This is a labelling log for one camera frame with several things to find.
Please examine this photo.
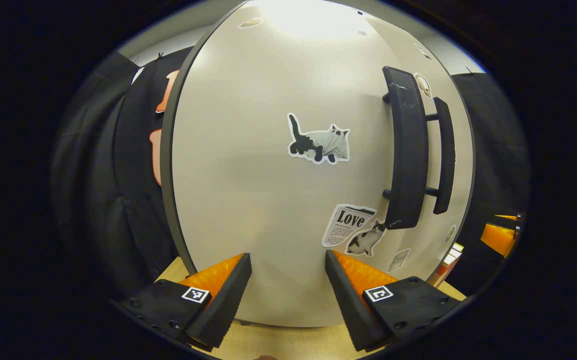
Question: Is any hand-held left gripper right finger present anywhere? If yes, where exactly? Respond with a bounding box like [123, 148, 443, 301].
[325, 250, 462, 352]

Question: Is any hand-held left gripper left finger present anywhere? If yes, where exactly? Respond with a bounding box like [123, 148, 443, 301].
[113, 252, 253, 351]

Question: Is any white cabinet door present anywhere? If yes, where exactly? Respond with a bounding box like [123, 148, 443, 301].
[363, 12, 476, 286]
[171, 0, 434, 328]

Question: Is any white shoe cabinet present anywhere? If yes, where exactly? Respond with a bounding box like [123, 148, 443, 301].
[161, 0, 476, 328]

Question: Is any red white box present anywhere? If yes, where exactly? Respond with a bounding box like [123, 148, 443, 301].
[426, 242, 464, 288]

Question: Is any black backdrop cloth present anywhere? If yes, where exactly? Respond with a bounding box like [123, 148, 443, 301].
[51, 47, 194, 301]
[451, 72, 529, 296]

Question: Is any black door handle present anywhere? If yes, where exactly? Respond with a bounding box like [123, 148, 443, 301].
[424, 96, 457, 216]
[381, 65, 429, 231]

